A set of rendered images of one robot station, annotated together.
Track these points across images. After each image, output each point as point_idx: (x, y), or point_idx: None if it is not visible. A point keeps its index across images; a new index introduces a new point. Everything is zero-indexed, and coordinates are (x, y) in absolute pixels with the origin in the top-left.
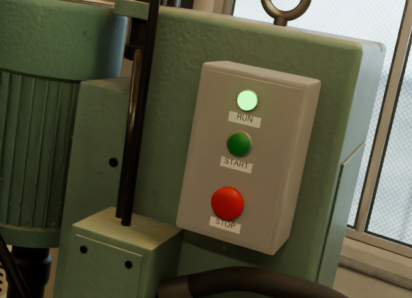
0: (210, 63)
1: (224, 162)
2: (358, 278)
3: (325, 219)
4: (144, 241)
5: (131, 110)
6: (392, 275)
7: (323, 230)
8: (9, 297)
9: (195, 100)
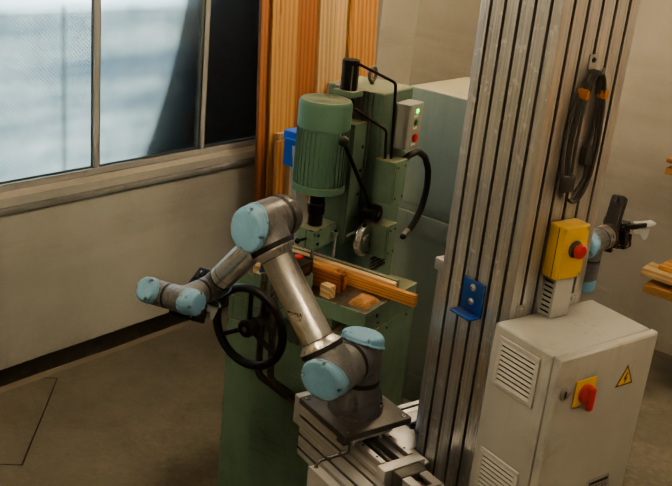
0: (411, 105)
1: (413, 128)
2: (114, 197)
3: None
4: (402, 158)
5: (383, 126)
6: (133, 183)
7: None
8: (319, 221)
9: (390, 116)
